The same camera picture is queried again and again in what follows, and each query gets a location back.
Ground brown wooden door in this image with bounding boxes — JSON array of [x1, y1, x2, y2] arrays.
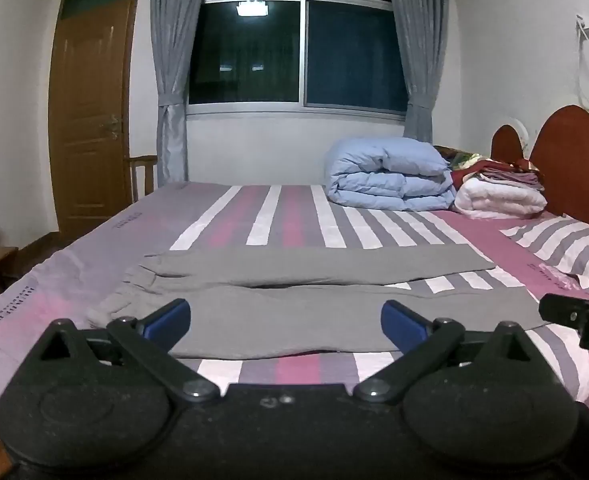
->
[[48, 0, 143, 242]]

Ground white folded blanket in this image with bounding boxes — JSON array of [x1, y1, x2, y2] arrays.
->
[[453, 176, 548, 220]]

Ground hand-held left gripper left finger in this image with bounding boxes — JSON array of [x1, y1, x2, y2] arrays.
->
[[28, 298, 220, 404]]

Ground red-brown wooden headboard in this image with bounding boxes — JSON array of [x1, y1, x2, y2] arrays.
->
[[489, 105, 589, 239]]

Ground grey pants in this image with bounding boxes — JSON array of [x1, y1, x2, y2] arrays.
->
[[87, 245, 550, 361]]

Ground sliding glass window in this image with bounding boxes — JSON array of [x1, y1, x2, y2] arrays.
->
[[188, 0, 410, 121]]

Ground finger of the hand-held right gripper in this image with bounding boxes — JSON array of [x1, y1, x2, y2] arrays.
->
[[539, 293, 589, 331]]

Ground light blue folded duvet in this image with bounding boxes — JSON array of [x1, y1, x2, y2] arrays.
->
[[325, 136, 458, 212]]

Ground bed with striped sheet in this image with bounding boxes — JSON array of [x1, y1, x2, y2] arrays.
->
[[0, 180, 589, 431]]

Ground striped pillow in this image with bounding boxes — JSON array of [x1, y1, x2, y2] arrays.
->
[[499, 214, 589, 291]]

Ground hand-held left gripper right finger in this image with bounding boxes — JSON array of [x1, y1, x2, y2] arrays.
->
[[353, 299, 556, 404]]

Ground grey curtain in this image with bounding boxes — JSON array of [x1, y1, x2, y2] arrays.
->
[[384, 0, 451, 144], [149, 0, 210, 189]]

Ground floral patterned cloth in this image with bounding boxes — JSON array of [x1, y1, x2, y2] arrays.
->
[[433, 146, 482, 171]]

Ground maroon folded clothes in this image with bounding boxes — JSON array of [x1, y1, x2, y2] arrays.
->
[[449, 157, 546, 192]]

